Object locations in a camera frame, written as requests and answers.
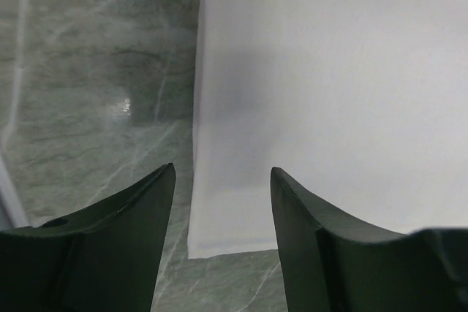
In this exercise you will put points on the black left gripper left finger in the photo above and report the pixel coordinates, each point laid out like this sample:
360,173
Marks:
104,257

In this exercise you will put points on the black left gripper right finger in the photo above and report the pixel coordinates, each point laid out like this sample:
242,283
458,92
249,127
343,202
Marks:
333,261

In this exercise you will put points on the white cloth napkin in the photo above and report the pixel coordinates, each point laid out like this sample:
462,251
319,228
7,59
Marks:
364,102

